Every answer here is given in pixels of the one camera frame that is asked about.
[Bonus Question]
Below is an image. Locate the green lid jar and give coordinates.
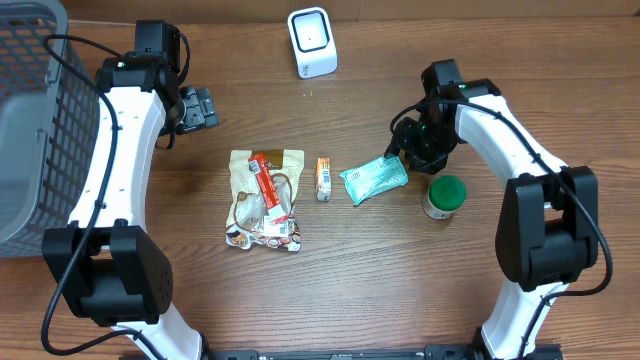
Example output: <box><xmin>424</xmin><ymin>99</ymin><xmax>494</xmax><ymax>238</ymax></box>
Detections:
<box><xmin>423</xmin><ymin>175</ymin><xmax>467</xmax><ymax>220</ymax></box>

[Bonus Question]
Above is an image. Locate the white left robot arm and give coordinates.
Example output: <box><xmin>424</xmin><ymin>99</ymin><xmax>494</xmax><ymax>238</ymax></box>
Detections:
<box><xmin>41</xmin><ymin>20</ymin><xmax>218</xmax><ymax>359</ymax></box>

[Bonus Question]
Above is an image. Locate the orange small carton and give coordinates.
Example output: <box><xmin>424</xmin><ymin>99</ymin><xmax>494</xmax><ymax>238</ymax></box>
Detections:
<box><xmin>316</xmin><ymin>158</ymin><xmax>332</xmax><ymax>202</ymax></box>

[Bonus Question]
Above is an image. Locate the teal snack packet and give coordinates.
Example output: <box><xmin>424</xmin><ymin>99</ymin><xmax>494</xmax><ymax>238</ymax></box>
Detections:
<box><xmin>340</xmin><ymin>156</ymin><xmax>409</xmax><ymax>206</ymax></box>

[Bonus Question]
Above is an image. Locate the red stick packet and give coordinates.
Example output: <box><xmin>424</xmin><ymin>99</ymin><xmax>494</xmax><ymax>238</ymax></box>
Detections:
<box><xmin>248</xmin><ymin>153</ymin><xmax>288</xmax><ymax>225</ymax></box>

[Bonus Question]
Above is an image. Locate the beige snack bag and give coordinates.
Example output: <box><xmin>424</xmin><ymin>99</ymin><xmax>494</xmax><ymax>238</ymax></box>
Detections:
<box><xmin>225</xmin><ymin>149</ymin><xmax>305</xmax><ymax>252</ymax></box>

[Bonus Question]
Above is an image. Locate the grey plastic mesh basket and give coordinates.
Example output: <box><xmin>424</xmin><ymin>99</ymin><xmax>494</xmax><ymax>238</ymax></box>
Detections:
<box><xmin>1</xmin><ymin>0</ymin><xmax>100</xmax><ymax>257</ymax></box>

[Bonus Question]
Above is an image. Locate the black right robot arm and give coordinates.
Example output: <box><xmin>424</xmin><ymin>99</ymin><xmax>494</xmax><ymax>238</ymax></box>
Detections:
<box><xmin>385</xmin><ymin>59</ymin><xmax>610</xmax><ymax>359</ymax></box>

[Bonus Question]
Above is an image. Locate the white barcode scanner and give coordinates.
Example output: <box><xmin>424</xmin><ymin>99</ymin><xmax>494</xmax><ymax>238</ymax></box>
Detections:
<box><xmin>287</xmin><ymin>6</ymin><xmax>338</xmax><ymax>79</ymax></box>

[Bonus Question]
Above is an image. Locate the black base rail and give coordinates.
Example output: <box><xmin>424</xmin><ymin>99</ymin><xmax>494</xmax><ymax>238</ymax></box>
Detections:
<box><xmin>199</xmin><ymin>343</ymin><xmax>564</xmax><ymax>360</ymax></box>

